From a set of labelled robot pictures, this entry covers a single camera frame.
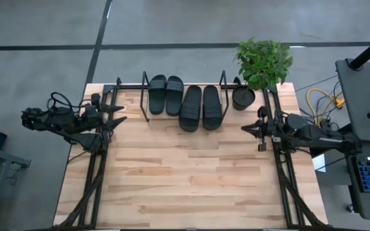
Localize yellow cable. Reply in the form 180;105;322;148
306;88;346;126

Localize green plant in black pot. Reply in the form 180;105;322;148
231;37;294;112

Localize grey metal stand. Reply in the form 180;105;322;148
0;144;31;231

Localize black aluminium rig frame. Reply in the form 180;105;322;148
52;76;329;230

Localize grey desk with pole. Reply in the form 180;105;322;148
335;58;370;144

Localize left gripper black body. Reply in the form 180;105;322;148
82;93;110;144

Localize black round pole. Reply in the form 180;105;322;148
348;30;370;71

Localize black frame wooden board shelf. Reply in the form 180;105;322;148
139;70;230;123

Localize black rubber slide sandal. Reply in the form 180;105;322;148
178;85;203;133
166;75;185;117
148;74;168;116
202;85;224;132

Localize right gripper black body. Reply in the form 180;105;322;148
257;106;281;152

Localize white paper sheet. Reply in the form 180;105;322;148
312;153;327;173

